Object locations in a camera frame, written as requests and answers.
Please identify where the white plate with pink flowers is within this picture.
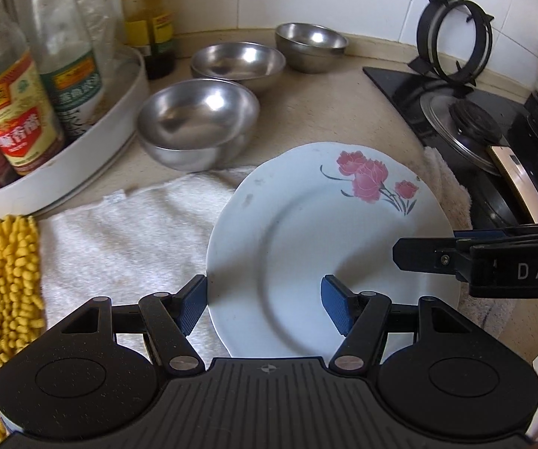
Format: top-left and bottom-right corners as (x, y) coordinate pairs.
(206, 141), (461, 361)

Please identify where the black glass gas stove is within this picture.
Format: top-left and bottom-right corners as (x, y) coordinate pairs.
(363, 65), (538, 227)

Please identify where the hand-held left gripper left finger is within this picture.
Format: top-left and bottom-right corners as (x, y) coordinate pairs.
(61, 275), (207, 377)

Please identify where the large steel bowl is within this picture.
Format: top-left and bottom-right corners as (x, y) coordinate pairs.
(137, 79), (260, 172)

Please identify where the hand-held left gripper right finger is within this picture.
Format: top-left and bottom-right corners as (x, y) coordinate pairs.
(320, 275), (473, 377)

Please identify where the medium steel bowl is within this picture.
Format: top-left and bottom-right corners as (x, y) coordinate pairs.
(190, 42), (287, 99)

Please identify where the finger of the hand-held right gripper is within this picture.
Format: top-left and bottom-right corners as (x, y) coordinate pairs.
(453, 223), (538, 242)
(393, 238), (473, 281)

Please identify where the steel burner drip pan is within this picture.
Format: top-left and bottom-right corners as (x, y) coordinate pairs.
(421, 94), (508, 177)

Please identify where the white bottle tray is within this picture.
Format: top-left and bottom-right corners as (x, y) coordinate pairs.
(0, 47), (151, 220)

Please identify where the black pot support ring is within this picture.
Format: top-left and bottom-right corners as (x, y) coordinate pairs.
(416, 0), (495, 87)

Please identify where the gold smartphone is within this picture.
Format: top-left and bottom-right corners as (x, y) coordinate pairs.
(486, 145), (538, 224)

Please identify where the yellow label dark sauce bottle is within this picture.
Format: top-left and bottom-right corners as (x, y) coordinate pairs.
(122, 0), (177, 80)

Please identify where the yellow chenille mat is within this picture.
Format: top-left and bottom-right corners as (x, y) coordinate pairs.
(0, 215), (48, 447)

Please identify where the red yellow label vinegar bottle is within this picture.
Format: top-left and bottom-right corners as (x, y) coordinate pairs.
(0, 0), (66, 177)

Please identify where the black burner cap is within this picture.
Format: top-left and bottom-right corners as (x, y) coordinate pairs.
(451, 103), (504, 144)

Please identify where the white towel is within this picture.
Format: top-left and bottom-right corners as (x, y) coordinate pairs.
(40, 147), (517, 361)

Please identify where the purple and green label bottle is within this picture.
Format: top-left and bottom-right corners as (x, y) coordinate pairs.
(21, 0), (106, 138)

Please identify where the small steel bowl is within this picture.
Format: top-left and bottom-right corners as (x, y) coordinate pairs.
(275, 22), (349, 74)

